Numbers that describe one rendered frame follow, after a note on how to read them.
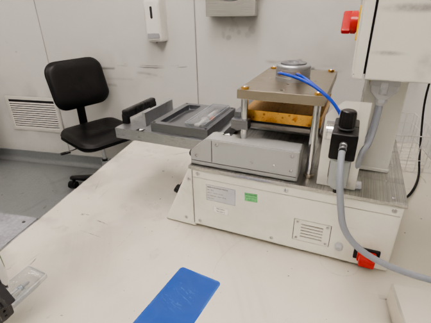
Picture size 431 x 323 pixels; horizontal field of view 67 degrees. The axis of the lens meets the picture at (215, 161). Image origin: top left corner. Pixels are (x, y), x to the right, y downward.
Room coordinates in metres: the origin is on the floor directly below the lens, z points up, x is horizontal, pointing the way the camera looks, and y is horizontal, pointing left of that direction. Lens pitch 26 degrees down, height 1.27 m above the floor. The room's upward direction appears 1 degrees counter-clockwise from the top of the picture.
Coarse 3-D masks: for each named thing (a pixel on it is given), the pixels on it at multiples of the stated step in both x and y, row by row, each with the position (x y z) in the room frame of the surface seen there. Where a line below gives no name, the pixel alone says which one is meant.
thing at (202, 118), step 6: (210, 108) 0.89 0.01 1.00; (216, 108) 0.89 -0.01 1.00; (222, 108) 0.89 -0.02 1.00; (198, 114) 0.84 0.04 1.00; (204, 114) 0.84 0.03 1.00; (210, 114) 0.84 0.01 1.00; (216, 114) 0.84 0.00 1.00; (192, 120) 0.79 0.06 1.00; (198, 120) 0.79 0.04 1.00; (204, 120) 0.79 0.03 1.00
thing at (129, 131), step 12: (156, 108) 0.90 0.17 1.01; (168, 108) 0.96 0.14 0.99; (132, 120) 0.90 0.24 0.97; (144, 120) 0.85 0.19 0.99; (120, 132) 0.84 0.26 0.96; (132, 132) 0.82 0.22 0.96; (144, 132) 0.81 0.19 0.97; (156, 132) 0.80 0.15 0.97; (228, 132) 0.83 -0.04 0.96; (168, 144) 0.78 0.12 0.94; (180, 144) 0.76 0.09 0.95; (192, 144) 0.75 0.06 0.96
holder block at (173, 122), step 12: (180, 108) 0.93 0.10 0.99; (192, 108) 0.96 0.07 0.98; (204, 108) 0.92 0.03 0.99; (156, 120) 0.82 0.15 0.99; (168, 120) 0.85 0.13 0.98; (180, 120) 0.82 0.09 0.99; (216, 120) 0.81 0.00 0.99; (228, 120) 0.87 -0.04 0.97; (168, 132) 0.79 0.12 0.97; (180, 132) 0.77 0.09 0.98; (192, 132) 0.76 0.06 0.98; (204, 132) 0.75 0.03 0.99
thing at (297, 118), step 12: (252, 108) 0.70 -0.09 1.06; (264, 108) 0.70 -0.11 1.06; (276, 108) 0.70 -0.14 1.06; (288, 108) 0.70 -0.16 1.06; (300, 108) 0.70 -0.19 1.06; (312, 108) 0.70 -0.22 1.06; (324, 108) 0.69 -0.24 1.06; (252, 120) 0.70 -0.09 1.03; (264, 120) 0.68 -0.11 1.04; (276, 120) 0.67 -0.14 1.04; (288, 120) 0.66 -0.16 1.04; (300, 120) 0.65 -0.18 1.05; (324, 120) 0.71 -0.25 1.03; (300, 132) 0.65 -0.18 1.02
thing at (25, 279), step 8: (24, 272) 0.47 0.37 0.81; (32, 272) 0.47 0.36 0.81; (40, 272) 0.47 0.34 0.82; (16, 280) 0.45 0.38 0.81; (24, 280) 0.45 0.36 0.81; (32, 280) 0.45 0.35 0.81; (8, 288) 0.43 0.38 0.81; (16, 288) 0.43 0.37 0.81; (24, 288) 0.43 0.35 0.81; (16, 296) 0.41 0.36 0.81
